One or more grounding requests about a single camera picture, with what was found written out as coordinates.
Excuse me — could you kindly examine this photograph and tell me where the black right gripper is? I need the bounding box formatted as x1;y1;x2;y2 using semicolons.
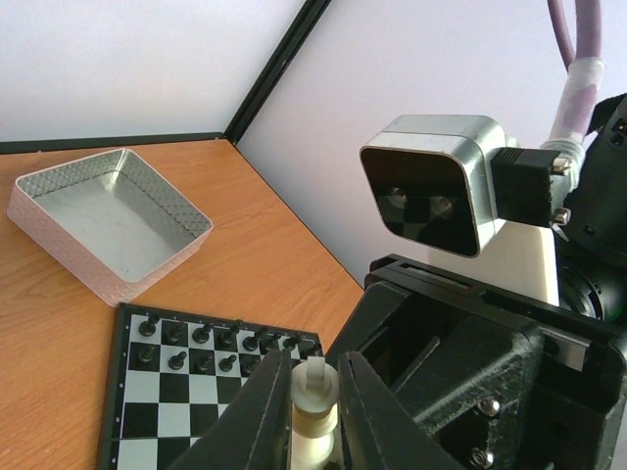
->
326;255;626;469

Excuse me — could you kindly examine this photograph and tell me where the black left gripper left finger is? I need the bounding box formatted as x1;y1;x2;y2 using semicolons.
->
170;351;292;470

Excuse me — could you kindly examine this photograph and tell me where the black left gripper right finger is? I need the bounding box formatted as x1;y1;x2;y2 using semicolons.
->
337;352;462;469

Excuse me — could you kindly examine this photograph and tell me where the white king chess piece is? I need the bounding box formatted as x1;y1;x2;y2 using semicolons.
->
288;356;339;469

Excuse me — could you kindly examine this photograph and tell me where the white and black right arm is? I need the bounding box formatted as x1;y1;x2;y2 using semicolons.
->
327;96;626;469

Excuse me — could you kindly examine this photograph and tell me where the black and silver chessboard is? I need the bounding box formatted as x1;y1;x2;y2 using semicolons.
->
96;304;322;469

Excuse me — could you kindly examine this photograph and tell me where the silver square tin lid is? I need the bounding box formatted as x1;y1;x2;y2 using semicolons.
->
7;148;213;306

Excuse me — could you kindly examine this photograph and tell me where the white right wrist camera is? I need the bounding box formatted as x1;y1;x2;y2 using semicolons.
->
359;115;562;307

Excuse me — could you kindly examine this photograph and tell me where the black enclosure frame post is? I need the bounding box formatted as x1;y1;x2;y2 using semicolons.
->
223;0;331;146

